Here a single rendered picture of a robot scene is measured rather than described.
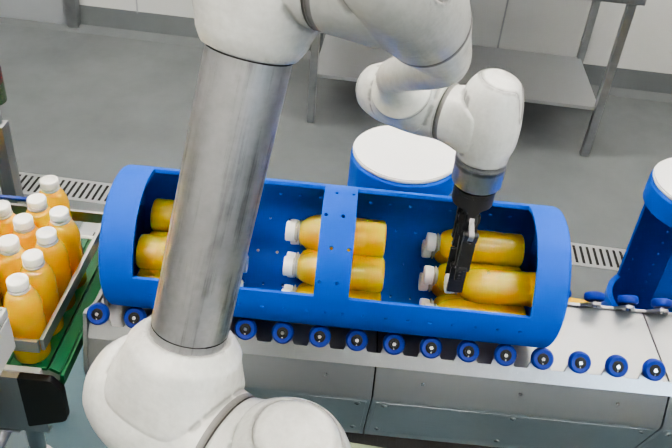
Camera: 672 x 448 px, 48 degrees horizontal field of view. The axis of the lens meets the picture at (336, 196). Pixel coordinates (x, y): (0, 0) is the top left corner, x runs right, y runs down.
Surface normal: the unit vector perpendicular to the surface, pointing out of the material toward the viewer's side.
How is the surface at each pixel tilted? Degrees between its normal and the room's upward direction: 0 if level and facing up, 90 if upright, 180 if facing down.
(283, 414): 11
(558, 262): 38
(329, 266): 59
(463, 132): 89
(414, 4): 102
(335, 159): 0
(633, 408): 70
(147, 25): 76
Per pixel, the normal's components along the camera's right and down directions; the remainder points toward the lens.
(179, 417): 0.11, 0.11
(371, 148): 0.07, -0.81
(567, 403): -0.04, 0.27
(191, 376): 0.37, -0.22
